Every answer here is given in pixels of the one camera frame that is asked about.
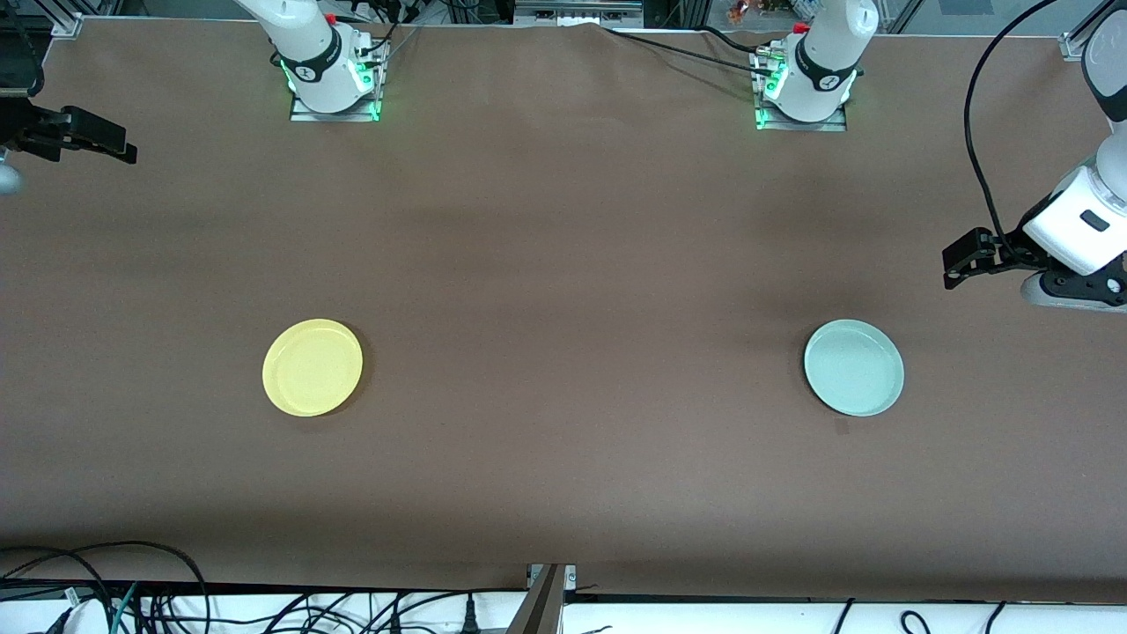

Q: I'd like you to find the green cable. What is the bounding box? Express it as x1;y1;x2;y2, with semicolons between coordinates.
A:
110;581;142;634

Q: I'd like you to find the aluminium corner profile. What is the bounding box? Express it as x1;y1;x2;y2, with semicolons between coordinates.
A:
35;0;85;38
1061;0;1112;61

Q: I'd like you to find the yellow round plate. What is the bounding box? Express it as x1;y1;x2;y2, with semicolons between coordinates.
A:
262;319;364;417

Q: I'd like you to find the black base cable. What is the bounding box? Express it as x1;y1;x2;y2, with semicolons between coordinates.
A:
365;0;424;58

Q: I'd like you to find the small metal bracket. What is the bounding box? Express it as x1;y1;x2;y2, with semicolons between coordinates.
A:
527;564;578;593

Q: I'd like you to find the short black table cable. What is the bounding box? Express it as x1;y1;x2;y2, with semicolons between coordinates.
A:
700;25;767;54

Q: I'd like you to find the white ledge board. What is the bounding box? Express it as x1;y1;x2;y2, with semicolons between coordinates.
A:
0;588;1127;634

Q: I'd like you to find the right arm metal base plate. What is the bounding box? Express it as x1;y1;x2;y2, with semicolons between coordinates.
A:
291;40;388;122

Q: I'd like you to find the long black table cable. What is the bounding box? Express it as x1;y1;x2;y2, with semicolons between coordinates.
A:
601;25;776;76

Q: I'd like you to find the black looped cable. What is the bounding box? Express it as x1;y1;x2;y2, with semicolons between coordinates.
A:
0;541;210;634

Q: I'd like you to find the brown table cover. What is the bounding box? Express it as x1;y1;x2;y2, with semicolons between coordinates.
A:
0;18;1127;604

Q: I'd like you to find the pale green round plate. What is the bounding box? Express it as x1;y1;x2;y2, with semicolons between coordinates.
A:
803;319;905;417

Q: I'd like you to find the aluminium profile strut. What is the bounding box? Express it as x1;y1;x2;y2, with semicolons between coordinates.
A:
506;564;569;634

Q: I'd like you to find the grey power strip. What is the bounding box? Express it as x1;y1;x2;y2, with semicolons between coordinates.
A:
513;0;645;27

